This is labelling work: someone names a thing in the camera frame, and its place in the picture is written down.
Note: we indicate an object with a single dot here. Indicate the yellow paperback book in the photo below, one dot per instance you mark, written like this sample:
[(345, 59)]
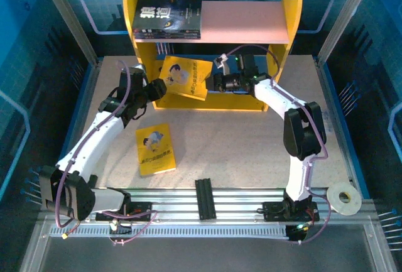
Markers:
[(155, 152), (185, 77)]

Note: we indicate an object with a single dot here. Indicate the yellow pink blue bookshelf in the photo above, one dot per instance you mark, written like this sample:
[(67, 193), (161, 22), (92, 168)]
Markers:
[(245, 20)]

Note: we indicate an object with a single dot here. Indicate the aluminium rail base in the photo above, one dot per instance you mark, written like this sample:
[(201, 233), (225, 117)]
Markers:
[(242, 197)]

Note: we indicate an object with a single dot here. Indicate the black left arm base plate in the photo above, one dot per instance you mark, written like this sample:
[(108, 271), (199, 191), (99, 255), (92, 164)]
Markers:
[(141, 213)]

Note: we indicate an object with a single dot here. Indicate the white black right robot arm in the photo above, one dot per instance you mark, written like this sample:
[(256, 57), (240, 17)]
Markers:
[(273, 96)]

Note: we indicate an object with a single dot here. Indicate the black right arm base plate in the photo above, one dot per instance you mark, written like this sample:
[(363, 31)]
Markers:
[(271, 212)]

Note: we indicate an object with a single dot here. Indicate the black wolf cover book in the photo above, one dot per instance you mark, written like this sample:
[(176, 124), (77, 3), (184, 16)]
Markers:
[(166, 11)]

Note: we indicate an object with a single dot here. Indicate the aluminium frame post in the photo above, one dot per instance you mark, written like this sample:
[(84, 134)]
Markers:
[(69, 20), (344, 17)]

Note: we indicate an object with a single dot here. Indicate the black rail bracket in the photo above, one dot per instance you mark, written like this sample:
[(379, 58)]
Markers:
[(205, 199)]

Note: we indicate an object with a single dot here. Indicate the white tape roll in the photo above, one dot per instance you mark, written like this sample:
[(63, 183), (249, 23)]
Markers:
[(334, 204)]

